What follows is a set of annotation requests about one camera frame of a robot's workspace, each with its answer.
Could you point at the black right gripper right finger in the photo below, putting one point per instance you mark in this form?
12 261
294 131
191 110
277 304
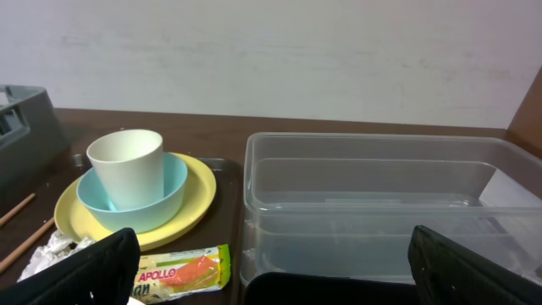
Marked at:
448 273

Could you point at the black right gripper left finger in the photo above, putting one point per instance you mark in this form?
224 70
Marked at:
102 273

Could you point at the cream cup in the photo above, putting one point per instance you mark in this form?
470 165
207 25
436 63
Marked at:
129 163

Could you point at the light blue bowl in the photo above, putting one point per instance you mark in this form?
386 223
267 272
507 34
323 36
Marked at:
96 200

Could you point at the yellow plate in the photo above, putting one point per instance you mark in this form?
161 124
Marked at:
74 220

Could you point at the grey dishwasher rack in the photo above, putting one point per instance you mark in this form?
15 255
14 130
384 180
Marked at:
31 134

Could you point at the white small plate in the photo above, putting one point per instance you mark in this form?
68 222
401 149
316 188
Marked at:
133 301

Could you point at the Apollo snack wrapper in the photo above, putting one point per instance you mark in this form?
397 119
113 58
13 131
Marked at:
170 276

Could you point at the crumpled white tissue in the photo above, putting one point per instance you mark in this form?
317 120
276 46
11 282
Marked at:
59 247

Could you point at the brown serving tray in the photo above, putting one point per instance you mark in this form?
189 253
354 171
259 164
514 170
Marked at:
222 223

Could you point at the clear plastic bin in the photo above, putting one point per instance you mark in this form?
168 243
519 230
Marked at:
345 205

